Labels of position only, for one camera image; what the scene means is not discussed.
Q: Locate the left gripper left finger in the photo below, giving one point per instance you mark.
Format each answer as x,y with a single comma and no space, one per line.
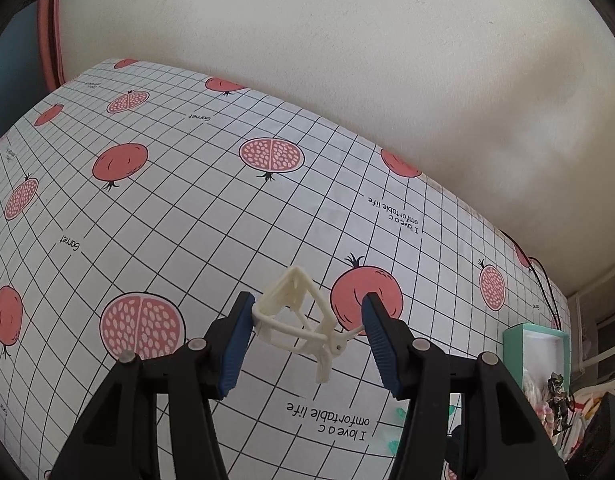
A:
228,339

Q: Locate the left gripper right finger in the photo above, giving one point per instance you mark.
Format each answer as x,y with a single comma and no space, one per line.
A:
391,343

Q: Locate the white plastic hair claw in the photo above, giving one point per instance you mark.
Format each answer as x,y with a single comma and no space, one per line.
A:
293,315

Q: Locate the green sticky man toy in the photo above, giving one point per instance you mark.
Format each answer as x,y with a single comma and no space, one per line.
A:
394,433

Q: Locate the teal white shallow box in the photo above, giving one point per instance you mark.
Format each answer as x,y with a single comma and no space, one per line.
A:
539,349

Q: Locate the cream lace cloth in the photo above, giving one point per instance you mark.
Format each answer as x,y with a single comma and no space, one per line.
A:
534,394

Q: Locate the pomegranate grid tablecloth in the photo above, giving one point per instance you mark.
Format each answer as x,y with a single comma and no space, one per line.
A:
137,200

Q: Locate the black gold snack packet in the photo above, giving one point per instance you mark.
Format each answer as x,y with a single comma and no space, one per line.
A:
559,401

